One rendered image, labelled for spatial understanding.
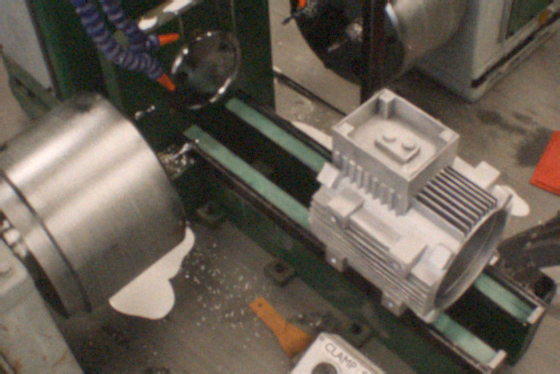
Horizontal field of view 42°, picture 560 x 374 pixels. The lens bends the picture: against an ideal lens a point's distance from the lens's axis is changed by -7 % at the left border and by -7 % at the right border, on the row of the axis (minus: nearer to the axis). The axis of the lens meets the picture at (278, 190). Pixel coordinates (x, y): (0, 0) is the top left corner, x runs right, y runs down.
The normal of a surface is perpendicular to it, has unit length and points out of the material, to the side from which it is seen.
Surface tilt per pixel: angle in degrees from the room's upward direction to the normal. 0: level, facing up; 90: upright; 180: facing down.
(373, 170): 90
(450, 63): 90
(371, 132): 0
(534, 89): 0
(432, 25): 81
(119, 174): 39
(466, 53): 90
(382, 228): 0
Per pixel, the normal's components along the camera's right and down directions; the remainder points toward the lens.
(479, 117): -0.04, -0.64
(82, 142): 0.11, -0.50
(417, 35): 0.68, 0.42
